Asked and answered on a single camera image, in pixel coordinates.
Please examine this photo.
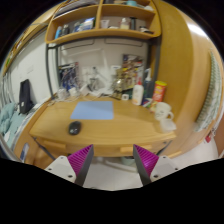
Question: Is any white lotion bottle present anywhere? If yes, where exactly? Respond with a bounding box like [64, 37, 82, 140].
[131, 80, 145, 107]

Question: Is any white mug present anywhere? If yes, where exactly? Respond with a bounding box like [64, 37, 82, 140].
[154, 101, 175, 122]

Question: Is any small white plastic container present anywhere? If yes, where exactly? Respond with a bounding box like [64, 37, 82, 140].
[159, 119, 178, 134]

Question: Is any robot model kit box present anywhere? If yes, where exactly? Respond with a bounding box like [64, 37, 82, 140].
[58, 62, 80, 92]

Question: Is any colourful printed box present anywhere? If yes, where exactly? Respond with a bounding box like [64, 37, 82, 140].
[121, 54, 145, 91]

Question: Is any small white power adapter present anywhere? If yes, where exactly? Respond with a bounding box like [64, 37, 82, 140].
[68, 87, 78, 98]

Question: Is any red snack can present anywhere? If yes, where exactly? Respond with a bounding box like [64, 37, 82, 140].
[152, 80, 168, 103]

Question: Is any white cable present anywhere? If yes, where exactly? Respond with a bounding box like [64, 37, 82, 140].
[49, 89, 105, 105]

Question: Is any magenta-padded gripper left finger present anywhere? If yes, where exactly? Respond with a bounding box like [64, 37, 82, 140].
[44, 143, 95, 188]

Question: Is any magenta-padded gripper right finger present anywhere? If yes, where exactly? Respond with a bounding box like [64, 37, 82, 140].
[132, 143, 181, 187]

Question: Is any blue mouse pad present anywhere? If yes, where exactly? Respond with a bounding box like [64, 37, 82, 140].
[70, 100, 115, 121]

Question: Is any brown tree figure toy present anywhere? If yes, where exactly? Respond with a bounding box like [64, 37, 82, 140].
[111, 77, 126, 100]

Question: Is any black computer mouse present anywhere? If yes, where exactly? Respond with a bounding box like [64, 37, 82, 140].
[68, 120, 82, 136]

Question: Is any wooden wall shelf unit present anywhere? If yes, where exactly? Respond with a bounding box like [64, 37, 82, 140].
[44, 0, 163, 45]

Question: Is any teal bedding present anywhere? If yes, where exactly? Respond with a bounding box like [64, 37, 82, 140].
[0, 102, 26, 148]

